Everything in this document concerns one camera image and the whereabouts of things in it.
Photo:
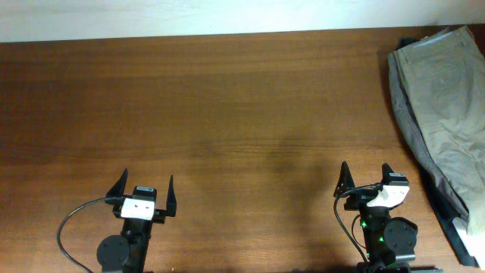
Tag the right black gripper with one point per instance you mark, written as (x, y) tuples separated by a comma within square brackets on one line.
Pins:
[(360, 199)]

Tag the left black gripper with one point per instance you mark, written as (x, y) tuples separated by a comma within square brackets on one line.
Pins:
[(117, 189)]

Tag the khaki green shorts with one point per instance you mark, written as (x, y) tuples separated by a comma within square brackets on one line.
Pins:
[(443, 78)]

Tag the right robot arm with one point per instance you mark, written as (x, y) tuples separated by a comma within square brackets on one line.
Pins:
[(389, 243)]

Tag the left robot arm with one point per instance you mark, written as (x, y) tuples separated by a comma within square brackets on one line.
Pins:
[(126, 252)]

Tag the dark garment under pile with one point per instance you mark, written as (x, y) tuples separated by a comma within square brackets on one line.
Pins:
[(445, 221)]

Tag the grey shorts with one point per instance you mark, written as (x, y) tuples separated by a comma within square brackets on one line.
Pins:
[(408, 125)]

